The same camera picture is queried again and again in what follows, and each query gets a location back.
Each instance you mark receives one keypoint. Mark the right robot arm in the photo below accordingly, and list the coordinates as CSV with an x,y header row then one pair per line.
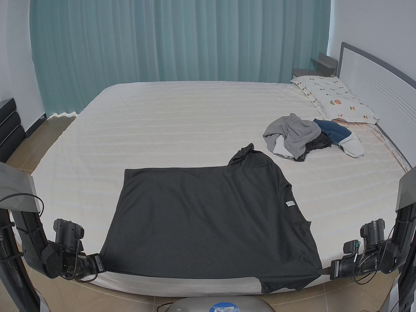
x,y
404,232

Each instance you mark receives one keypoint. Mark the blue-green curtain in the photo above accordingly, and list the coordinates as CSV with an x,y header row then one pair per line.
x,y
178,28

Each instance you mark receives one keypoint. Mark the pile of clothes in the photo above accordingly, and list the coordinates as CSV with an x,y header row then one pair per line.
x,y
295,135

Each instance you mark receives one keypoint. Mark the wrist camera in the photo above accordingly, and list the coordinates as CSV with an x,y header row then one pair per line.
x,y
350,248
79,231

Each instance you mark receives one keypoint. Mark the grey bedside table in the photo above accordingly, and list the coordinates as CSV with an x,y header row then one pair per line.
x,y
320,65

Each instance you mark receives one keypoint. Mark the black T-shirt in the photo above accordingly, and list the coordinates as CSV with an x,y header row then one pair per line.
x,y
201,219

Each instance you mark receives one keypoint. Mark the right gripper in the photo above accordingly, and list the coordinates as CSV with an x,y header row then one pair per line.
x,y
346,266

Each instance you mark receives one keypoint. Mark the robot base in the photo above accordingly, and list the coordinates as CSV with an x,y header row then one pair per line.
x,y
221,305

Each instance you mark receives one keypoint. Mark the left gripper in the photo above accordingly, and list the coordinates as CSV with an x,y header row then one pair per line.
x,y
89,265

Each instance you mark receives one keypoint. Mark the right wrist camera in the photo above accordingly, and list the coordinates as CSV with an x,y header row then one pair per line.
x,y
350,248

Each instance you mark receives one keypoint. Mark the black chest of drawers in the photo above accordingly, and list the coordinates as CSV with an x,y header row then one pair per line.
x,y
11,128

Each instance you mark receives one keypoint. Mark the white printed pillow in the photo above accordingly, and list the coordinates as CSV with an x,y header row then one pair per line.
x,y
334,96

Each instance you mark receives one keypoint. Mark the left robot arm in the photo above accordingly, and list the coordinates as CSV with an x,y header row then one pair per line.
x,y
29,236

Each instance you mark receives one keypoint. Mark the bed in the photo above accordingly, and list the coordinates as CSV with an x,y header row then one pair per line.
x,y
195,125

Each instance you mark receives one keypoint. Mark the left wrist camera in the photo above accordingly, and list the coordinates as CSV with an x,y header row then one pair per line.
x,y
79,231

